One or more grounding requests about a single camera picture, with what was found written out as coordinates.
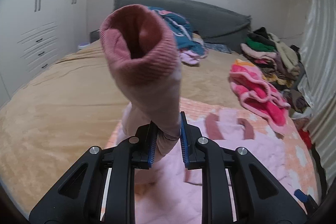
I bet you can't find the pink quilted jacket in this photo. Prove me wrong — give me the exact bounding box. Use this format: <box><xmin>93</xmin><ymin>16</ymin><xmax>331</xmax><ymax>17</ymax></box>
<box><xmin>100</xmin><ymin>5</ymin><xmax>181</xmax><ymax>160</ymax></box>

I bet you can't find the bag of clothes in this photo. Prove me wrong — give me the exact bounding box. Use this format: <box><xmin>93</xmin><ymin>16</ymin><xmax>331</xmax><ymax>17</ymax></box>
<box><xmin>281</xmin><ymin>89</ymin><xmax>313</xmax><ymax>120</ymax></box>

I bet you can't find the pile of folded clothes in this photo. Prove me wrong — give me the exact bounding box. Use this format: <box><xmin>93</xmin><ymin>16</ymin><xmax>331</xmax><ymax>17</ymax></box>
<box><xmin>240</xmin><ymin>27</ymin><xmax>305</xmax><ymax>91</ymax></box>

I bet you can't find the red plastic bag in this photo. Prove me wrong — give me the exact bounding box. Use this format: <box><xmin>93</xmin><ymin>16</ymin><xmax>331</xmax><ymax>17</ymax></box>
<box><xmin>298</xmin><ymin>128</ymin><xmax>313</xmax><ymax>150</ymax></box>

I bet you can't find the tan bed sheet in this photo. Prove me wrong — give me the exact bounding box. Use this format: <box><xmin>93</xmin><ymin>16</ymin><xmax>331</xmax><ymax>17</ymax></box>
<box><xmin>1</xmin><ymin>40</ymin><xmax>246</xmax><ymax>218</ymax></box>

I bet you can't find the orange checked blanket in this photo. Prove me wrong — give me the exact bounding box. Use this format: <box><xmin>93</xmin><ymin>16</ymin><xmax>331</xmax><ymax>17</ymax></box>
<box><xmin>99</xmin><ymin>96</ymin><xmax>320</xmax><ymax>224</ymax></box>

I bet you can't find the pink fleece blanket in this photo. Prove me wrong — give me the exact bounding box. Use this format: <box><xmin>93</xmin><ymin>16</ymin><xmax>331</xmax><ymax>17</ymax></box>
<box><xmin>228</xmin><ymin>59</ymin><xmax>290</xmax><ymax>136</ymax></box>

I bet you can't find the cream satin curtain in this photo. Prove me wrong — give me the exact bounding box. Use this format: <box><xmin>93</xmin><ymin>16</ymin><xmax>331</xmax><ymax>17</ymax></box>
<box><xmin>299</xmin><ymin>0</ymin><xmax>335</xmax><ymax>184</ymax></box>

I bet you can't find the grey headboard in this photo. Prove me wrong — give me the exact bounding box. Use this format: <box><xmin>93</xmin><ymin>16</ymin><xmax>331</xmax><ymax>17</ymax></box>
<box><xmin>114</xmin><ymin>0</ymin><xmax>251</xmax><ymax>54</ymax></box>

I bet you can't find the white wardrobe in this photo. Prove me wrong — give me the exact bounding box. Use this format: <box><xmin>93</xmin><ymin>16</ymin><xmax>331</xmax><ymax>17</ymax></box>
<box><xmin>1</xmin><ymin>0</ymin><xmax>89</xmax><ymax>105</ymax></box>

